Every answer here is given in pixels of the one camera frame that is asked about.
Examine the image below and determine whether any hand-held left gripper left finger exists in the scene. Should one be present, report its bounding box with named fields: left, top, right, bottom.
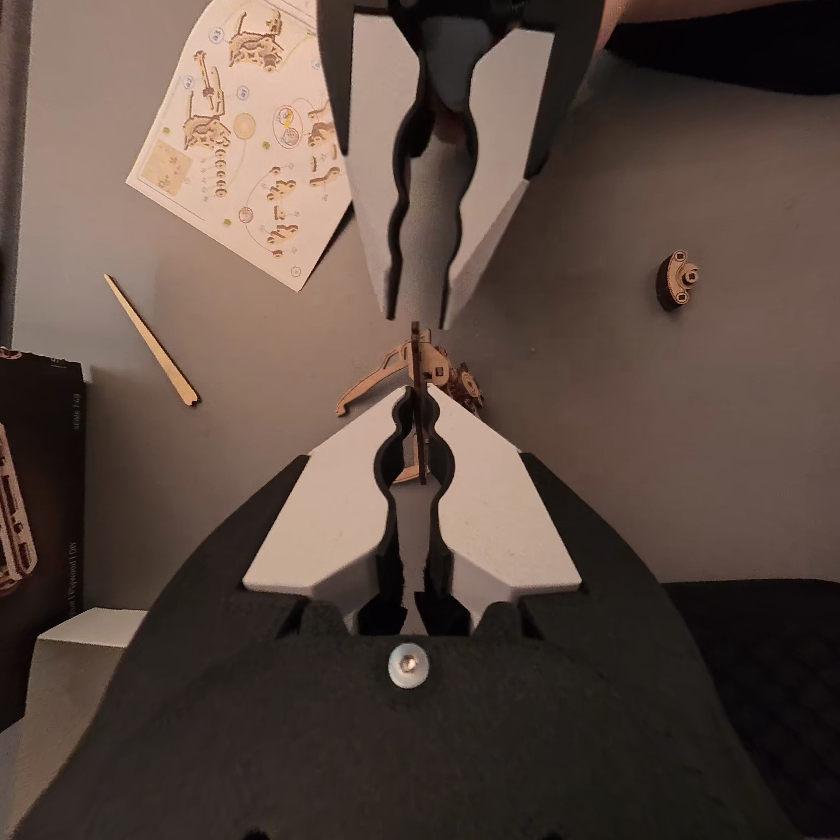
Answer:
left=241, top=386, right=421, bottom=636

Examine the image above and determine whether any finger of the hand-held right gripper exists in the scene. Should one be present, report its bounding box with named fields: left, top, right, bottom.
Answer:
left=343, top=0, right=435, bottom=322
left=436, top=26, right=560, bottom=331

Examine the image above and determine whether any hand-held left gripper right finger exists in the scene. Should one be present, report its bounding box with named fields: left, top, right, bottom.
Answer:
left=423, top=382, right=585, bottom=636

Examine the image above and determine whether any wooden model assembly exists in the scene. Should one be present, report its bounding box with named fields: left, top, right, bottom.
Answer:
left=336, top=320, right=488, bottom=488

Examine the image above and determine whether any black model kit box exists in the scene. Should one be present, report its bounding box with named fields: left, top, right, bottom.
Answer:
left=0, top=346, right=87, bottom=634

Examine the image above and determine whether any assembly instruction booklet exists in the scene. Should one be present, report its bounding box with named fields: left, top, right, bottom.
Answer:
left=125, top=0, right=357, bottom=294

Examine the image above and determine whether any half-round wooden part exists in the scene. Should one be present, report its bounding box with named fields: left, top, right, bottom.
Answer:
left=655, top=249, right=701, bottom=313

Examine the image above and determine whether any thin wooden stick tool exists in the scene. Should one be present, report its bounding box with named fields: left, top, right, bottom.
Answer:
left=103, top=273, right=202, bottom=408

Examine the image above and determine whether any black padded cloth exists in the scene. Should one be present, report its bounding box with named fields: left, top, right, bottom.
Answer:
left=656, top=577, right=840, bottom=840

